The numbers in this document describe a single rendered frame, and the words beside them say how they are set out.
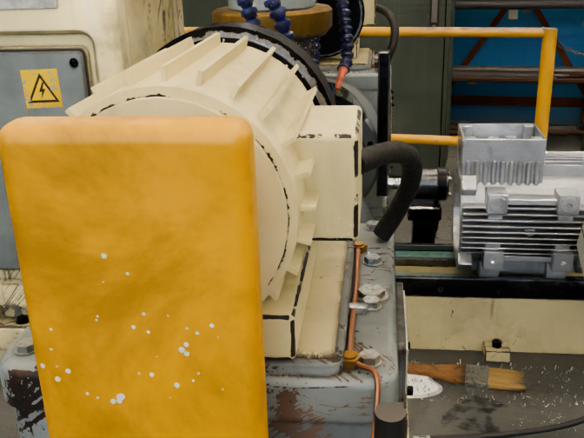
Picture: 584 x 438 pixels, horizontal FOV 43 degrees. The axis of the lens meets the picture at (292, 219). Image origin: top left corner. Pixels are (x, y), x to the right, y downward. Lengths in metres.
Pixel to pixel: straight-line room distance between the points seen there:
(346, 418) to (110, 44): 0.66
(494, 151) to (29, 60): 0.67
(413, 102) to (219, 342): 3.88
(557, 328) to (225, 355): 0.90
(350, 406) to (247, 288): 0.15
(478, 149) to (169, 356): 0.80
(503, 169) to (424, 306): 0.25
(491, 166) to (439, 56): 3.06
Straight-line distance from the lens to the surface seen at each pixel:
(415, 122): 4.27
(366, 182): 1.42
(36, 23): 1.07
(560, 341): 1.26
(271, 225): 0.45
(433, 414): 1.10
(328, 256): 0.64
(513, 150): 1.15
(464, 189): 1.13
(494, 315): 1.22
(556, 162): 1.19
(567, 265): 1.18
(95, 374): 0.44
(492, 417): 1.11
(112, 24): 1.03
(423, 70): 4.21
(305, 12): 1.08
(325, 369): 0.50
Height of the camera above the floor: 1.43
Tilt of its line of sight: 21 degrees down
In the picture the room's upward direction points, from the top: 2 degrees counter-clockwise
